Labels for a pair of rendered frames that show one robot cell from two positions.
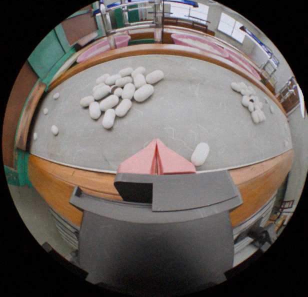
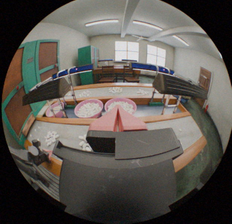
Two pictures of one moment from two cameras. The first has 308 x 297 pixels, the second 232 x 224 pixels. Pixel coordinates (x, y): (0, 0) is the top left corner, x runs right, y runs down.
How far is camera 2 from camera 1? 0.50 m
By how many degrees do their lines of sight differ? 39
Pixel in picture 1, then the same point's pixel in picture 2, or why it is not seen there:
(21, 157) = (23, 137)
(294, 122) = (212, 99)
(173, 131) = not seen: hidden behind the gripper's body
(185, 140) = not seen: hidden behind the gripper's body
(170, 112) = not seen: hidden behind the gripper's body
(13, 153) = (20, 132)
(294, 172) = (225, 130)
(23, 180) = (21, 144)
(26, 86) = (26, 111)
